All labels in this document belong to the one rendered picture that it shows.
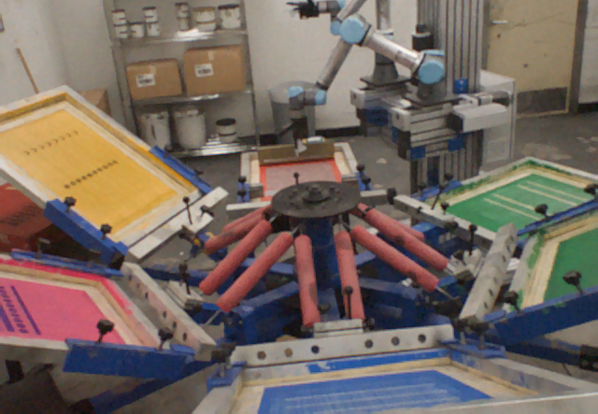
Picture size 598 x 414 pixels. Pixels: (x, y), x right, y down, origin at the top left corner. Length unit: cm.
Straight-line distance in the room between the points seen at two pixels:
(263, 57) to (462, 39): 328
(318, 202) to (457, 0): 177
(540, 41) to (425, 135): 396
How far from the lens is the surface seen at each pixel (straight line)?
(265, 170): 342
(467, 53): 367
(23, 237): 274
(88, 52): 678
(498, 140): 387
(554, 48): 732
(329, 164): 343
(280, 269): 233
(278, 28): 656
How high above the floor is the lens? 216
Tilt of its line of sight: 23 degrees down
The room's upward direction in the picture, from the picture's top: 5 degrees counter-clockwise
